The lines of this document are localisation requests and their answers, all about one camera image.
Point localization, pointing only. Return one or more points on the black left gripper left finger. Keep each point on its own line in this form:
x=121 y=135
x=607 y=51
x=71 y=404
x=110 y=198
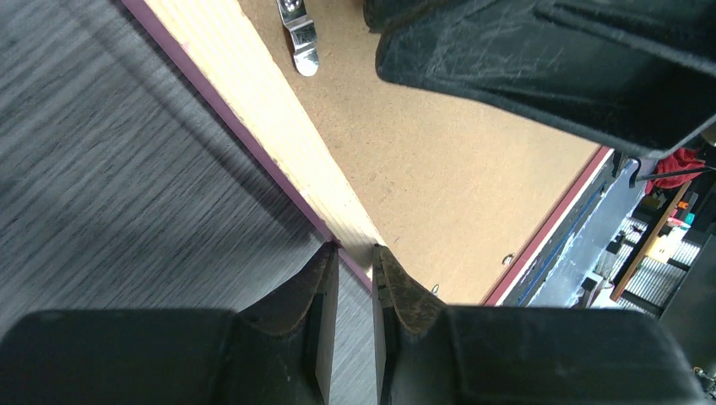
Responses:
x=277 y=351

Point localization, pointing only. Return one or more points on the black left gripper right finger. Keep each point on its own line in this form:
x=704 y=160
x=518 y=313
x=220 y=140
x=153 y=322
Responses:
x=429 y=352

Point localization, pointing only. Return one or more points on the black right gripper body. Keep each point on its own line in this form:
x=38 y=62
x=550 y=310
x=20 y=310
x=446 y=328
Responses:
x=636 y=76

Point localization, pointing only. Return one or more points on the brown backing board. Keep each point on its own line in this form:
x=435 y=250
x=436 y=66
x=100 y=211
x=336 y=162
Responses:
x=453 y=186

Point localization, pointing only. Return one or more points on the pink wooden picture frame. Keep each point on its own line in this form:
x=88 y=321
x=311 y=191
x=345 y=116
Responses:
x=218 y=49

